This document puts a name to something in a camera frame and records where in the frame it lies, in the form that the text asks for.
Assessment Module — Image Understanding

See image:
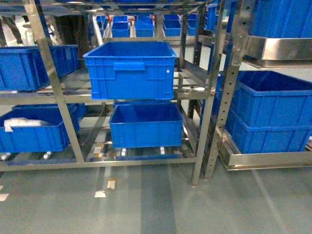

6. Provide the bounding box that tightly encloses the blue crate stack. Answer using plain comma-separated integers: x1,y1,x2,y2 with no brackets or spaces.
225,110,312,154
231,71,312,127

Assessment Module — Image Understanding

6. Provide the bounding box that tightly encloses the blue crate right stack bottom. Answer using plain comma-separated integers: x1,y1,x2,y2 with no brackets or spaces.
225,110,312,154

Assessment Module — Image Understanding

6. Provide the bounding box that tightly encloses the blue crate right stack top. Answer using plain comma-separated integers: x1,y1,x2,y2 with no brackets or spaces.
231,71,312,127

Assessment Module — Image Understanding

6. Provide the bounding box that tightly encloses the blue crate shelf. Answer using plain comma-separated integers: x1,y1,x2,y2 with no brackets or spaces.
0,45,79,91
0,103,87,153

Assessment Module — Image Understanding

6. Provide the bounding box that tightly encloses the blue target crate on shelf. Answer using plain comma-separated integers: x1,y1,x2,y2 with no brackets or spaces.
83,41,176,100

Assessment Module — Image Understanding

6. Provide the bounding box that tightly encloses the blue crate below target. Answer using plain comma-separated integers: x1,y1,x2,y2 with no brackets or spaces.
109,103,183,148

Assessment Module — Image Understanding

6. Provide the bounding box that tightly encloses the steel shelf rack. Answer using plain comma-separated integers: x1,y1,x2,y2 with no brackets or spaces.
0,0,312,185

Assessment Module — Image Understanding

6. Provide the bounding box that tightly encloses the blue crate lower left shelf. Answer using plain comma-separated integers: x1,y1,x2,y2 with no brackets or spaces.
0,103,87,153

